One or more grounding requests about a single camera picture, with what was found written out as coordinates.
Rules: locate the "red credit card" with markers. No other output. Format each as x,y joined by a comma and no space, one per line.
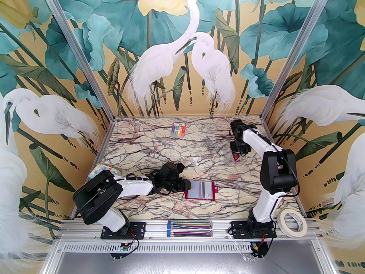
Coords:
236,160

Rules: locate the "clear plastic card box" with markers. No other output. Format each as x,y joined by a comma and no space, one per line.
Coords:
244,160

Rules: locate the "red leather card holder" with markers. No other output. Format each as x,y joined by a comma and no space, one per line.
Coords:
196,199

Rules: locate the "pink white patterned card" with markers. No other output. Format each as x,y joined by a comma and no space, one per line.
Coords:
208,191

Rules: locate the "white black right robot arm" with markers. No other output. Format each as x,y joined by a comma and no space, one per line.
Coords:
266,207

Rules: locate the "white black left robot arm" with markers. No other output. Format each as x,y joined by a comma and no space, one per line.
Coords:
134,186

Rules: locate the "clear case of coloured pens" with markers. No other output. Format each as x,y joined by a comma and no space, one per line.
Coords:
189,228

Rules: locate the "pack of coloured markers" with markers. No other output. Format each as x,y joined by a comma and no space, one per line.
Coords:
178,130

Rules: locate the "perforated metal strip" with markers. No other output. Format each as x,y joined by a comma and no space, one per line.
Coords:
185,247

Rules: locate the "colourful patterned box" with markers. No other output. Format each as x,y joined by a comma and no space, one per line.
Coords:
99,170

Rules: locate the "grey metal sheet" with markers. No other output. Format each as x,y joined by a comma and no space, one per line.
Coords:
185,264

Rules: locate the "small green circuit board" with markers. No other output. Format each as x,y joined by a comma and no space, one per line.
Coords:
124,247

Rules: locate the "masking tape roll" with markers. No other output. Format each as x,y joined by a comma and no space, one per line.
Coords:
285,227

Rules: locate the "aluminium front rail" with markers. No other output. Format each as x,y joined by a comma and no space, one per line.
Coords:
221,227

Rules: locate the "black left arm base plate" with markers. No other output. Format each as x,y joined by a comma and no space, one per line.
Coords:
137,229

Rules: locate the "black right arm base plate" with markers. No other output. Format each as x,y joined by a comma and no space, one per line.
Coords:
238,229

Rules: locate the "aluminium corner post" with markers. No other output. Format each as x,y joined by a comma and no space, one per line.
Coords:
78,50
295,50

